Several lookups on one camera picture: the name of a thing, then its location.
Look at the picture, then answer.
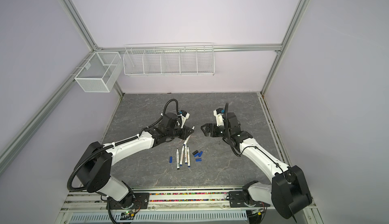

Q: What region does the white marker black ink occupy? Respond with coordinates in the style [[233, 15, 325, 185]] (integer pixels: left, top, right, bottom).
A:
[[184, 145, 187, 164]]

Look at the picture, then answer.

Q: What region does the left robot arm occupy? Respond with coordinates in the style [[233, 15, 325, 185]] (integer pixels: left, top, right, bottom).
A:
[[67, 98, 194, 208]]

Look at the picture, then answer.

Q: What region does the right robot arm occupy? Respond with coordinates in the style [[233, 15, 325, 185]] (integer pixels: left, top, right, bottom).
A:
[[201, 105, 313, 219]]

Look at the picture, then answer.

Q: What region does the white mesh box basket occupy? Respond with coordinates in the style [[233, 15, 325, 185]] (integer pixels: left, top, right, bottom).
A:
[[75, 51, 124, 93]]

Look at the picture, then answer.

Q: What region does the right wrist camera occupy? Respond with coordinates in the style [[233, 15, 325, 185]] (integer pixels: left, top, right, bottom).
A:
[[213, 108, 224, 127]]

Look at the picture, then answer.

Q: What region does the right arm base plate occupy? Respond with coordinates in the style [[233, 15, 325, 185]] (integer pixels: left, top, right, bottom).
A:
[[226, 191, 270, 208]]

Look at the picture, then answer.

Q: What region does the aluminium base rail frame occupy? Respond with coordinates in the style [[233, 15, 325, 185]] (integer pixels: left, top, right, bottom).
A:
[[55, 186, 323, 224]]

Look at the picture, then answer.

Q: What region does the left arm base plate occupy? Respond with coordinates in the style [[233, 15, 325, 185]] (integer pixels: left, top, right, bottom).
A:
[[107, 193, 150, 210]]

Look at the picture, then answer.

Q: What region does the white wire rack basket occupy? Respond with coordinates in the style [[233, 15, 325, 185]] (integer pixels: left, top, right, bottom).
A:
[[123, 43, 215, 76]]

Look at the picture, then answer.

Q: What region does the white vented cable duct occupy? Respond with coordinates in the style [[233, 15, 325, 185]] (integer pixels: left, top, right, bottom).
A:
[[67, 210, 248, 224]]

